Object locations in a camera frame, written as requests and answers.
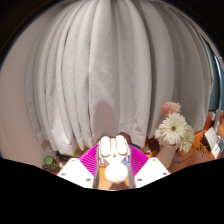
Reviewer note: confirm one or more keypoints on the white computer mouse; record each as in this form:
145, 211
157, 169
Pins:
115, 171

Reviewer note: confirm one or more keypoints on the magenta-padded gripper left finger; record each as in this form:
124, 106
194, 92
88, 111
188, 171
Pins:
76, 171

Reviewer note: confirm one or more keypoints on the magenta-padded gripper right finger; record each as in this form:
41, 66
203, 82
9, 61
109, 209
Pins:
151, 171

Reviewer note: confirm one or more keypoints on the dark mug with green inside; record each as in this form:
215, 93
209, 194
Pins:
50, 164

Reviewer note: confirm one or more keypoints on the white ceramic jug vase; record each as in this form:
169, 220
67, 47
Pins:
166, 156

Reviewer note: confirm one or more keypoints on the white curtain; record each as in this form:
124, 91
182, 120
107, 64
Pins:
113, 66

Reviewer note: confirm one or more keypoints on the window with dark frame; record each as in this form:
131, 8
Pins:
216, 80

